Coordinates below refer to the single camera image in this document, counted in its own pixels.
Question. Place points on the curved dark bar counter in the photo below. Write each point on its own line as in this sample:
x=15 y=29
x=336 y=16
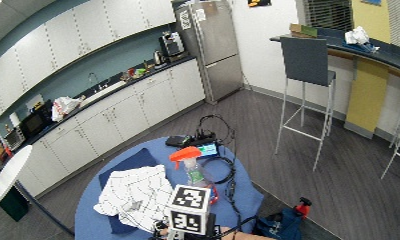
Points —
x=387 y=55

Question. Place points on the dark poster with yellow print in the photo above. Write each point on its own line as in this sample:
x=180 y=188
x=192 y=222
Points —
x=259 y=2

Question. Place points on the black box with plugs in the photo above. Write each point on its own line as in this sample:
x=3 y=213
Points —
x=204 y=136

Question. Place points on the chrome faucet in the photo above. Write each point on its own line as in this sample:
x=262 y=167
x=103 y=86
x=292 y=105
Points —
x=95 y=80

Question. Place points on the white upper cabinets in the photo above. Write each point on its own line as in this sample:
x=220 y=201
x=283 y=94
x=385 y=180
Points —
x=75 y=36

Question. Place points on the white bag with red print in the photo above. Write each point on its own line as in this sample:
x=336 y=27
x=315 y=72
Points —
x=65 y=106

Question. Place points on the grey bar stool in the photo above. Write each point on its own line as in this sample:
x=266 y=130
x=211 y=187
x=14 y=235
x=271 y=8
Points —
x=306 y=61

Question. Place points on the silver toaster oven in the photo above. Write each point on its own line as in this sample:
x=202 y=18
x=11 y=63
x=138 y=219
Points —
x=14 y=138

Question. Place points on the green dish item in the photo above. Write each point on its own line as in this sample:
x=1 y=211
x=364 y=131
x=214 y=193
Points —
x=140 y=71

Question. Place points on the dark green bin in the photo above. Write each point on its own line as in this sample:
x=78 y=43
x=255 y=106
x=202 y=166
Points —
x=14 y=203

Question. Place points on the dark blue cloth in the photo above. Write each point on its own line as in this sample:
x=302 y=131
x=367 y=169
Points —
x=128 y=163

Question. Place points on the black coffee machine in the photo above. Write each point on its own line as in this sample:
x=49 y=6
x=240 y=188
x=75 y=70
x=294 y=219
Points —
x=171 y=44

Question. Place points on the white plastic bag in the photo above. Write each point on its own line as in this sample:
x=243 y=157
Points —
x=356 y=36

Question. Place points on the small device with lit screen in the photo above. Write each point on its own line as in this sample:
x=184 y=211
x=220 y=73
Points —
x=208 y=149

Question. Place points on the white cabinets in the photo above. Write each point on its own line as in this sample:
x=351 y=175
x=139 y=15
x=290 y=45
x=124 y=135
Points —
x=120 y=116
x=75 y=36

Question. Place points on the clear spray bottle orange trigger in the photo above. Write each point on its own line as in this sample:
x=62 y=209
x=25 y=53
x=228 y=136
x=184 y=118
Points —
x=195 y=171

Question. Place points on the white lower cabinets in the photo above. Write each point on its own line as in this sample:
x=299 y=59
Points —
x=120 y=116

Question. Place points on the flat black device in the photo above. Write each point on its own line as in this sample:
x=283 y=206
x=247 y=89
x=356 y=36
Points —
x=176 y=141

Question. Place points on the black microwave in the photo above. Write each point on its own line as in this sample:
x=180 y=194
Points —
x=37 y=120

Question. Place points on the white marker cube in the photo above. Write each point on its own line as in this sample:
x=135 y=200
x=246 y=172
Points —
x=190 y=208

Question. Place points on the red and black tool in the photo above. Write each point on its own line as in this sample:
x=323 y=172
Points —
x=303 y=206

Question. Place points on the window blinds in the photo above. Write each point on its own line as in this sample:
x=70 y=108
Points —
x=328 y=14

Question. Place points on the dark blue bag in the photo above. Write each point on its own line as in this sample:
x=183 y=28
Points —
x=280 y=225

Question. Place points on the cardboard box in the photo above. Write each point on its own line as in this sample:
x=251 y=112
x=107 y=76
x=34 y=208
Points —
x=303 y=30

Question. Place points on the white round table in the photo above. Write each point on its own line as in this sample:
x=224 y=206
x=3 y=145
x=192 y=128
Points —
x=11 y=173

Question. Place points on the kitchen sink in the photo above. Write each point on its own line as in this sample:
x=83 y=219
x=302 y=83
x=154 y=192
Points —
x=103 y=92

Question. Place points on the white checkered cloth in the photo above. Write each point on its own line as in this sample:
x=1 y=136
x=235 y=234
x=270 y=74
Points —
x=135 y=196

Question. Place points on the silver kettle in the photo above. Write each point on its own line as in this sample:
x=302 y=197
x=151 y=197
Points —
x=158 y=58

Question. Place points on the stainless steel refrigerator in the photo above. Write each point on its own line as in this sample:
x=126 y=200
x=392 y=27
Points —
x=218 y=50

